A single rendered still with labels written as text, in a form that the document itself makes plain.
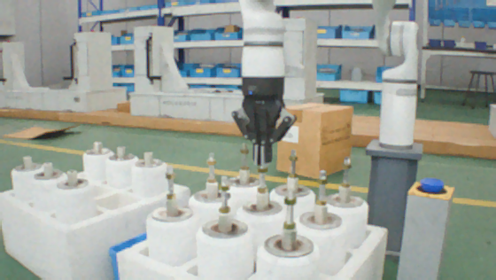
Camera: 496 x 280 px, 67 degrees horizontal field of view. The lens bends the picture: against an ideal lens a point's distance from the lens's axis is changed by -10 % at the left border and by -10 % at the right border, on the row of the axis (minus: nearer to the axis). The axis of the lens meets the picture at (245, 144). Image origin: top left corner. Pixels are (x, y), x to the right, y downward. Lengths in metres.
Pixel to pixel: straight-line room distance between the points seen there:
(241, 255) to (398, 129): 0.59
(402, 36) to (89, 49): 3.12
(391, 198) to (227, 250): 0.59
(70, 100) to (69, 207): 3.02
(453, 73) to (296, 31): 6.44
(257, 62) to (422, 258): 0.43
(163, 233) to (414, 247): 0.43
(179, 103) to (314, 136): 1.52
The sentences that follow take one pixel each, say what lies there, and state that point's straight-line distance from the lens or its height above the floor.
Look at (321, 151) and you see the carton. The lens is 1.84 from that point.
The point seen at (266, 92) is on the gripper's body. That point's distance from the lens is 0.69.
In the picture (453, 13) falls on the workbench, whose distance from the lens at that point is 6.59.
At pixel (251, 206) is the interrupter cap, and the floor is 0.25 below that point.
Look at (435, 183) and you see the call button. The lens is 0.72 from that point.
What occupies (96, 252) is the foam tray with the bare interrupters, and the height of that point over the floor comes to 0.10.
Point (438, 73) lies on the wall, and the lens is 8.93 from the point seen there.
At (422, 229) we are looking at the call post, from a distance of 0.72.
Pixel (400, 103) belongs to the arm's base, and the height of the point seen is 0.42.
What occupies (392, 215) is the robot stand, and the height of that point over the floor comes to 0.12.
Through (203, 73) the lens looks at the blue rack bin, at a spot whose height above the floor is 0.31.
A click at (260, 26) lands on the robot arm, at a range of 0.70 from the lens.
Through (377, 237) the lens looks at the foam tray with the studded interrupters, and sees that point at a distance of 0.85.
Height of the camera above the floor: 0.52
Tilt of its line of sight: 12 degrees down
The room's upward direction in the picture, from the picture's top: straight up
